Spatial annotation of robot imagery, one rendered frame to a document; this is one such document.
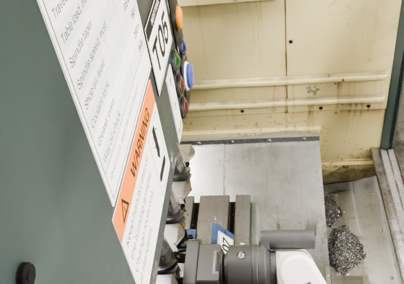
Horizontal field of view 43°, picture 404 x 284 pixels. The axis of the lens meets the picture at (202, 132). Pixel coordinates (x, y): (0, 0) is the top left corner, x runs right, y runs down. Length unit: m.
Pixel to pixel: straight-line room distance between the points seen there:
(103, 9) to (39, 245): 0.16
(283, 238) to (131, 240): 0.58
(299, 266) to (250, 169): 0.77
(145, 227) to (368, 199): 1.38
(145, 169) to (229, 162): 1.22
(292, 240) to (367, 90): 0.73
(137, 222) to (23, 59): 0.20
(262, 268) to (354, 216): 0.84
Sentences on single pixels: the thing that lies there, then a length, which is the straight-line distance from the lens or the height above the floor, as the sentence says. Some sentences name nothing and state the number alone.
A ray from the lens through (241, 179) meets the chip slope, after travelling 1.62.
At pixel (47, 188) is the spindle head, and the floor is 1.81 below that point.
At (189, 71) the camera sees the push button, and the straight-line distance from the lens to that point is 0.62.
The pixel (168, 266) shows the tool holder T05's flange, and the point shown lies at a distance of 0.92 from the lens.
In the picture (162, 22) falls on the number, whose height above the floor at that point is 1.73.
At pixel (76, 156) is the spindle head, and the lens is 0.28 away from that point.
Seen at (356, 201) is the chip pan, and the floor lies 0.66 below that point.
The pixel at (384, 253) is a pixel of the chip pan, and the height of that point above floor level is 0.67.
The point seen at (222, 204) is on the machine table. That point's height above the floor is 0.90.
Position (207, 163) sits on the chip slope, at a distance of 1.64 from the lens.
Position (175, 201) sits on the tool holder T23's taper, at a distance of 0.98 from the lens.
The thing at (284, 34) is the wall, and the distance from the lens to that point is 1.43.
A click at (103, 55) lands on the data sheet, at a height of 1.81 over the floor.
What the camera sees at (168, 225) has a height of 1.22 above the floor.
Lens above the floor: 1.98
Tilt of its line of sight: 41 degrees down
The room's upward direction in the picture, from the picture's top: 9 degrees counter-clockwise
